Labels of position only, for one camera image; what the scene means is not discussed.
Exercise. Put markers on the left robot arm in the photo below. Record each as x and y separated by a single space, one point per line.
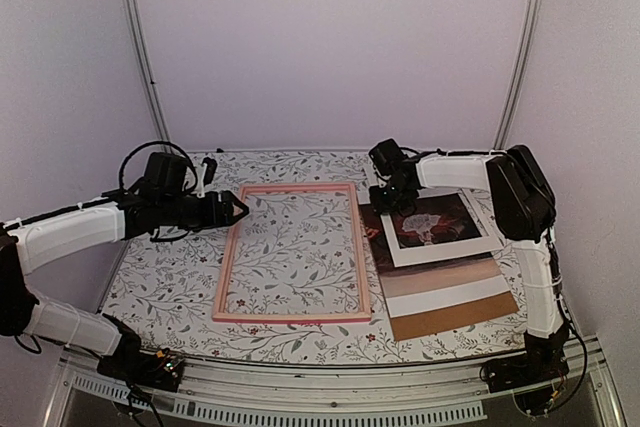
29 244

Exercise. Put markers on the front aluminium rail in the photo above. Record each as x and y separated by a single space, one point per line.
224 393

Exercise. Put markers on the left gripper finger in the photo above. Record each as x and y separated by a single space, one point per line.
232 203
228 220

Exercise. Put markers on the floral table mat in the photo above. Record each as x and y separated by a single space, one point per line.
294 281

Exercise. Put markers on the left aluminium post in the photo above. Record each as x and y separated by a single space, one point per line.
144 67

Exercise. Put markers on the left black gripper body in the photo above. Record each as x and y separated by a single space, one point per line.
176 213

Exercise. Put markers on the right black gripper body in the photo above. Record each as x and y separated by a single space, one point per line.
391 199

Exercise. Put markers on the clear acrylic sheet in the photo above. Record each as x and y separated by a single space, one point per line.
295 252

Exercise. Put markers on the brown backing board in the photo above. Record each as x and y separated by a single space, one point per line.
450 318

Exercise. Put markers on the pink wooden picture frame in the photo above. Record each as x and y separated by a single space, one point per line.
290 317

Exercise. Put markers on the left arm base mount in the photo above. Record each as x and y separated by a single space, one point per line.
161 370

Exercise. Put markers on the white mat board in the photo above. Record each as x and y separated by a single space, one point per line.
444 221

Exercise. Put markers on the aluminium post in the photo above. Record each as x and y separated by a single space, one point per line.
144 67
531 17

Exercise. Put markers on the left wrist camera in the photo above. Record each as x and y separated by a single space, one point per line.
205 173

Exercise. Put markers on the right aluminium post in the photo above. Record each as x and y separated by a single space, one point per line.
531 17

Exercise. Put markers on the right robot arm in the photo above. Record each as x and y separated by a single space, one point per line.
525 214

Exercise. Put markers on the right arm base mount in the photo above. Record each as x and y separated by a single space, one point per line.
544 381

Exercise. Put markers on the dark photo print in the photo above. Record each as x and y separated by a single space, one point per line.
429 286

